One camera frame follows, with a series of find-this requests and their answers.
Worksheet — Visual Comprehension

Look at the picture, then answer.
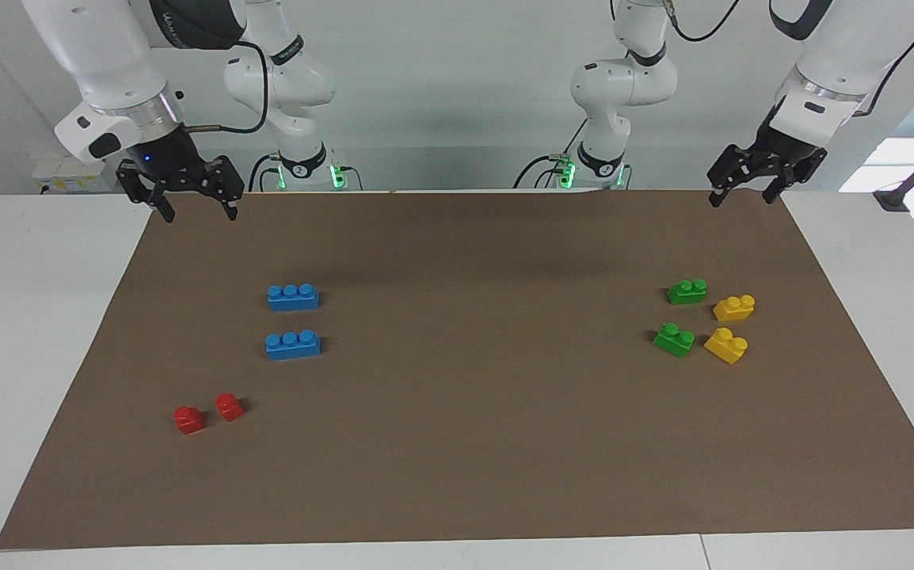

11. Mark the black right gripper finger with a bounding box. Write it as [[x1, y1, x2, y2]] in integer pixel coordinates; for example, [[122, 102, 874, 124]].
[[204, 155, 246, 222], [116, 161, 177, 223]]

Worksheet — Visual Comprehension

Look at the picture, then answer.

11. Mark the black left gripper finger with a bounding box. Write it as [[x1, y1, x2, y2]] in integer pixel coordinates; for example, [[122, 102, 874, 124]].
[[761, 161, 807, 206], [706, 144, 752, 209]]

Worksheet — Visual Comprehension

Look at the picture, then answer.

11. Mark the green two-stud toy block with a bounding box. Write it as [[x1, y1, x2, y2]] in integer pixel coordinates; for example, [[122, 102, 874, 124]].
[[666, 278, 709, 306], [653, 322, 696, 359]]

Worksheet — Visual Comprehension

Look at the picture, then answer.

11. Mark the blue three-stud toy block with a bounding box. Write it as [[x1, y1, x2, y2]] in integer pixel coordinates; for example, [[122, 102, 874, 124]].
[[265, 329, 322, 362], [266, 283, 321, 312]]

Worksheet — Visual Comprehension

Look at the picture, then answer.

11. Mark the yellow two-stud toy block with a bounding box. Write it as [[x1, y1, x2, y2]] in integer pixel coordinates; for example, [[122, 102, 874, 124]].
[[712, 294, 757, 323], [703, 327, 749, 366]]

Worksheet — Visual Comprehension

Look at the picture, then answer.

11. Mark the brown table mat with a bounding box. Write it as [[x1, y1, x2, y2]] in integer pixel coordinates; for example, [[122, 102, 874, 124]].
[[0, 188, 914, 550]]

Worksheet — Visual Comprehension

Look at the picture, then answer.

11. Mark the black base power cable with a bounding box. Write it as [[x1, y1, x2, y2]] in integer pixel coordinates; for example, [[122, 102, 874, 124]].
[[248, 154, 284, 193], [513, 154, 570, 190]]

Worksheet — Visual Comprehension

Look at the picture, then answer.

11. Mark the white wall outlet box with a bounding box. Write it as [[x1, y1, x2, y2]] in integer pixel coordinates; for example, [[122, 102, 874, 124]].
[[31, 154, 122, 194]]

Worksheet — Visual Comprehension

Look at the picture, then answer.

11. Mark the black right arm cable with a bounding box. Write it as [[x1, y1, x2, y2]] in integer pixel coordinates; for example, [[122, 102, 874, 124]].
[[186, 40, 269, 135]]

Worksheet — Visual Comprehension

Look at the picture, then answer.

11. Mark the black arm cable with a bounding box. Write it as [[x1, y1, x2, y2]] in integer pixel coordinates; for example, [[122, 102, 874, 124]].
[[666, 0, 914, 119], [186, 40, 269, 135]]

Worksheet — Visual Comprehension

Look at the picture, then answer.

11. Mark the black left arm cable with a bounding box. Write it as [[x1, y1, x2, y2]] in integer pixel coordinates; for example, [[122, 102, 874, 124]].
[[666, 0, 914, 119]]

